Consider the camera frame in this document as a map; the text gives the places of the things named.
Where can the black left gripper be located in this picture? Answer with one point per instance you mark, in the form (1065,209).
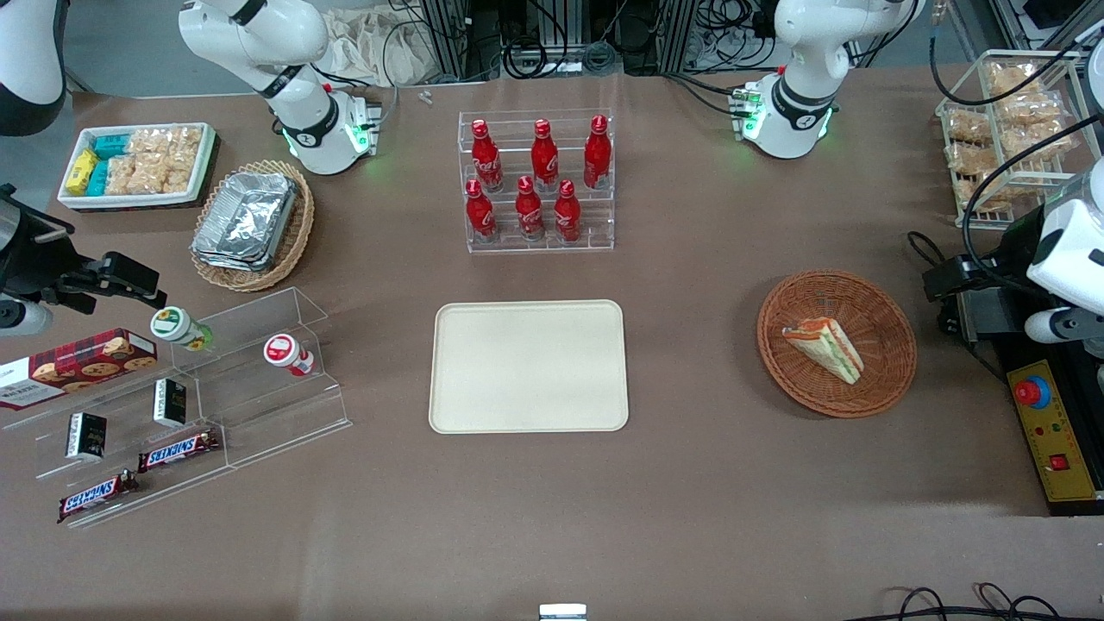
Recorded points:
(1014,244)

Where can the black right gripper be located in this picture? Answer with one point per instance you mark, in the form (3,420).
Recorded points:
(26,256)

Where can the triangular sandwich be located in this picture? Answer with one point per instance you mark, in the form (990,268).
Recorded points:
(828,347)

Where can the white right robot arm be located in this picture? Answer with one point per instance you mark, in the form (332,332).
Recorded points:
(319,129)

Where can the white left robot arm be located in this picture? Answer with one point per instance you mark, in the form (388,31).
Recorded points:
(798,108)

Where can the brown wicker basket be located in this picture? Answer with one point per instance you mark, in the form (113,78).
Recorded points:
(880,328)

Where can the white rectangular snack tray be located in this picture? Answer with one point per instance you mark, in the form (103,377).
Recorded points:
(129,200)

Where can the light wicker basket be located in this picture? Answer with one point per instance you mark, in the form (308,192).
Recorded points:
(297,228)

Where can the beige plastic tray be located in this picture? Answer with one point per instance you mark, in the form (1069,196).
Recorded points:
(528,366)

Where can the green capped yogurt bottle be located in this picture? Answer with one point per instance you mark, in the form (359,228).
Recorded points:
(177,326)

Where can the grey metal box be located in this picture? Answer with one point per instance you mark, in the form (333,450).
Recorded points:
(992,315)

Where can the black machine housing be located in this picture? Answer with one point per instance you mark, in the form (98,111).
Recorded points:
(1009,349)

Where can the bag of fried snacks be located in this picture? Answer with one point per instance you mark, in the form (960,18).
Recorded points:
(1013,79)
(1031,109)
(992,194)
(1031,142)
(968,127)
(970,158)

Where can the red cookie box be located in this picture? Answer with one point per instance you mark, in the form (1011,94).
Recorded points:
(78,366)

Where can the clear bag of rice crackers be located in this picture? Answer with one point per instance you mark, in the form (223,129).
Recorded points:
(121,175)
(166,172)
(168,141)

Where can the teal snack packet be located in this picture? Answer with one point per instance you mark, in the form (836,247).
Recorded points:
(97,178)
(110,147)

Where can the small black box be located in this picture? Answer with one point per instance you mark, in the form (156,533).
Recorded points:
(170,404)
(86,435)

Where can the stack of foil trays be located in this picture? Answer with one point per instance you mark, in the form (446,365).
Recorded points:
(246,220)

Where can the yellow snack packet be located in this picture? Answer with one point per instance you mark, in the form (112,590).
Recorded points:
(81,172)

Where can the red emergency stop button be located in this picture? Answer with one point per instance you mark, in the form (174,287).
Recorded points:
(1029,392)

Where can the red capped yogurt bottle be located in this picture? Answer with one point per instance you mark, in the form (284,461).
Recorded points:
(286,354)

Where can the snickers bar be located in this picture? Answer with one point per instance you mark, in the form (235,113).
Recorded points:
(93,496)
(177,450)

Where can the clear acrylic step shelf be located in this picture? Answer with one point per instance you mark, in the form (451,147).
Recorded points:
(259,405)

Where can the yellow control panel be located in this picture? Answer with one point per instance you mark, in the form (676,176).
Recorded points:
(1056,440)

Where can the beige cloth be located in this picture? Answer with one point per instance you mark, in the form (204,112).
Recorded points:
(379,47)

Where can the red cola bottle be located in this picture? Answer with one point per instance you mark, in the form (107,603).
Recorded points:
(486,159)
(480,216)
(567,216)
(597,155)
(544,159)
(530,211)

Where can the clear acrylic bottle rack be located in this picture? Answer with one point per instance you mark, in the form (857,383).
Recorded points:
(535,244)

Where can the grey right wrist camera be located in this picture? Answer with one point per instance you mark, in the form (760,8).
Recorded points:
(21,317)

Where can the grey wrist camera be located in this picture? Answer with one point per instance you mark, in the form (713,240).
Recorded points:
(1061,326)
(21,317)

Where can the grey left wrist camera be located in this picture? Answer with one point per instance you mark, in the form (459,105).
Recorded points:
(1061,326)

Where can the aluminium frame post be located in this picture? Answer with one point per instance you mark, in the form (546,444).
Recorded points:
(448,39)

